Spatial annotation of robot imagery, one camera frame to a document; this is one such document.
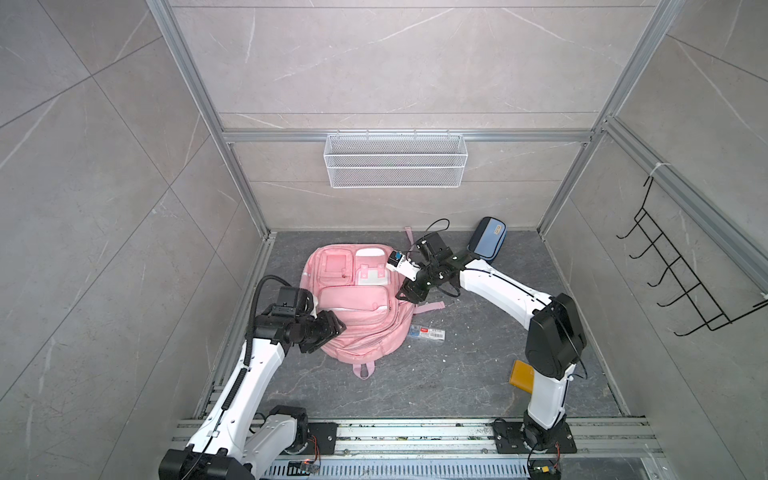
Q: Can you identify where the blue pencil case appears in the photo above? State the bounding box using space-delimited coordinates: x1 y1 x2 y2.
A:
467 216 507 263

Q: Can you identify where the pink student backpack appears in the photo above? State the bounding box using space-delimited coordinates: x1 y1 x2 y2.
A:
300 244 445 380

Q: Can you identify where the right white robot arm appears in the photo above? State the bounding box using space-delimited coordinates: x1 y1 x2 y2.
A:
387 231 587 435

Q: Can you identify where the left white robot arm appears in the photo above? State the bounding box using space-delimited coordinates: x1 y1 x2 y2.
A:
158 284 346 479

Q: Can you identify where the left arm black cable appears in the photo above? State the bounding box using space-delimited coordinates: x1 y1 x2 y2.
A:
179 274 292 480

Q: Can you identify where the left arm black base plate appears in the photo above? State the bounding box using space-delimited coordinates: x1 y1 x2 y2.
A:
284 422 339 457

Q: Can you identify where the white wire mesh basket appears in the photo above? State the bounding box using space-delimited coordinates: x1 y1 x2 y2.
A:
323 133 468 189

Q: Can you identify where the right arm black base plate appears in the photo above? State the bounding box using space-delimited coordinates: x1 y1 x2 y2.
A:
491 418 577 454

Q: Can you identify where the black wire hook rack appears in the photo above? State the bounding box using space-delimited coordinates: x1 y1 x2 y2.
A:
615 175 767 338

